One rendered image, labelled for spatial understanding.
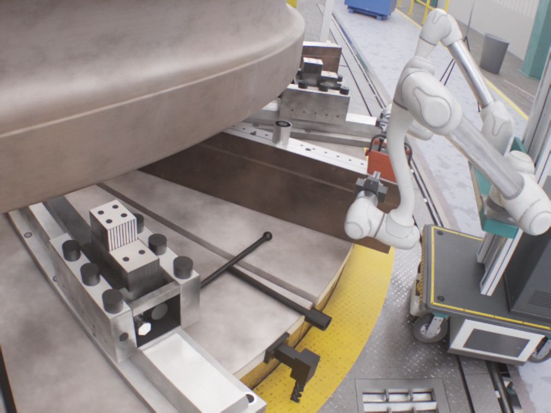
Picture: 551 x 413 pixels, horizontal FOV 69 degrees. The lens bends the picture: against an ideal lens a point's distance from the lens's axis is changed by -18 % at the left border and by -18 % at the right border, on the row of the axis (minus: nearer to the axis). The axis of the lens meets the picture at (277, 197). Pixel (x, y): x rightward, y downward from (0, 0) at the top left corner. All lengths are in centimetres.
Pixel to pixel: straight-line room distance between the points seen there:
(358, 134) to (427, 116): 204
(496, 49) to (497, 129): 697
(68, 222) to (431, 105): 136
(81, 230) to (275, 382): 102
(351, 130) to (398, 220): 168
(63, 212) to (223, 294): 74
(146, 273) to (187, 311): 22
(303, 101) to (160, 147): 161
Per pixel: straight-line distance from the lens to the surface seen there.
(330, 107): 318
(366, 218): 175
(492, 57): 925
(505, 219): 195
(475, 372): 244
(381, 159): 214
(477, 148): 153
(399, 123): 161
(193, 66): 180
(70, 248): 155
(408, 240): 178
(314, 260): 221
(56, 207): 197
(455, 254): 254
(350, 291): 257
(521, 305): 232
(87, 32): 154
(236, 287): 201
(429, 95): 136
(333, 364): 220
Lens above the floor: 168
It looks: 32 degrees down
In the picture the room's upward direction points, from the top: 9 degrees clockwise
